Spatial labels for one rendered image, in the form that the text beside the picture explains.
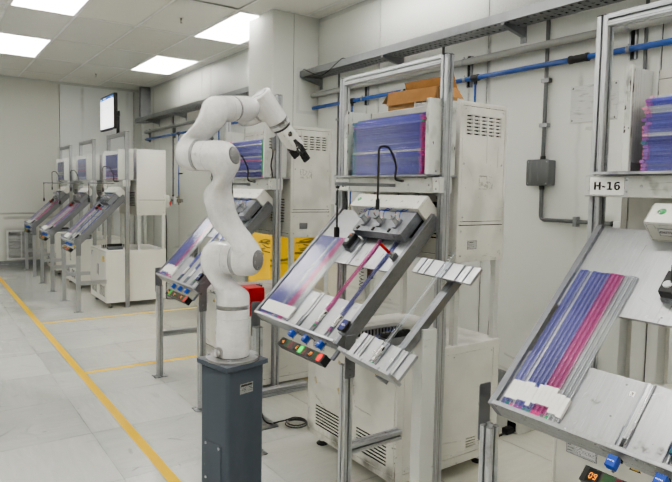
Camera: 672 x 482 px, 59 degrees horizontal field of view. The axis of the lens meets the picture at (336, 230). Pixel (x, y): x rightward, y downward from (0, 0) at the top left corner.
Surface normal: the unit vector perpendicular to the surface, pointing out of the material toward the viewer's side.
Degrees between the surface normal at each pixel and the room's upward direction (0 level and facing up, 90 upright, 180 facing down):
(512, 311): 90
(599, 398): 45
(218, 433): 90
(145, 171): 90
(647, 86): 90
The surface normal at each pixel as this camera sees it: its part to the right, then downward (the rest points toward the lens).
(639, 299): -0.56, -0.69
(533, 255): -0.82, 0.02
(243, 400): 0.73, 0.06
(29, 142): 0.57, 0.07
